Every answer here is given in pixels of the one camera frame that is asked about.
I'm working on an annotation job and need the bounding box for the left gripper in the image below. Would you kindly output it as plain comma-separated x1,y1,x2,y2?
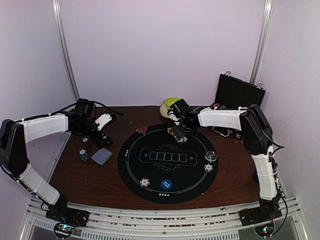
74,116,113,149

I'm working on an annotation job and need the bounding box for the green chip stack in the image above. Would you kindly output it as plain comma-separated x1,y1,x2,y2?
78,149,90,162

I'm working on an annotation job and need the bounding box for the blue ten chip bottom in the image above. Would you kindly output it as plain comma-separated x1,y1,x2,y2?
139,178,150,187

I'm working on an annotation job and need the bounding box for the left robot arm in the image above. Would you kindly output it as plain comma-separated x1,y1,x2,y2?
0,98,120,226

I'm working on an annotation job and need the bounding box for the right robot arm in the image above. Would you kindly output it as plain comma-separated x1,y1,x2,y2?
167,99,282,226

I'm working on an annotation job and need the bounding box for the beige bird plate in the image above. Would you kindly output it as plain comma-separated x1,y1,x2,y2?
159,103,175,119

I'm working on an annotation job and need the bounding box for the green plastic bowl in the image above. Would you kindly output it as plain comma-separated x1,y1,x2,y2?
164,97,180,110

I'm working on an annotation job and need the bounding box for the red triangular token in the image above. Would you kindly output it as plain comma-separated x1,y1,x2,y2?
136,126,148,136

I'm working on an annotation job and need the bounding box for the clear dealer button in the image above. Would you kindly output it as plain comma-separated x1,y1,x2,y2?
205,151,218,162

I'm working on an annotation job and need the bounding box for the round black poker mat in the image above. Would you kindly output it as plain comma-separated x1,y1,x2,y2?
117,124,219,204

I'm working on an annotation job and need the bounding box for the blue small blind button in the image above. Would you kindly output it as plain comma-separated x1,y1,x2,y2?
160,179,173,191

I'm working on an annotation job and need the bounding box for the black poker chip case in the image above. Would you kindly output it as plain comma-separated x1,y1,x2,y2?
211,70,267,141

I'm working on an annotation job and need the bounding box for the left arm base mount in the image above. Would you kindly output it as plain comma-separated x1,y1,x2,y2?
45,208,90,239

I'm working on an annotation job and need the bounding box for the aluminium front rail frame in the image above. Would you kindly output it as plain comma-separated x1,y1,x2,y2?
17,197,311,240

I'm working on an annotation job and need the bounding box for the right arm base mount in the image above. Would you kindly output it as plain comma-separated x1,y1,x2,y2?
239,207,282,238

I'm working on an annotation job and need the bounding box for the right aluminium post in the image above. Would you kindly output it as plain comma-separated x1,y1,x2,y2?
249,0,273,86

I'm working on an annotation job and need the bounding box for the aluminium post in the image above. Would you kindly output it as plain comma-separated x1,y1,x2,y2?
52,0,80,100
249,0,273,86

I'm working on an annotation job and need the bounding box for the left aluminium post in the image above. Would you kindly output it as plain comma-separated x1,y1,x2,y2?
52,0,80,100

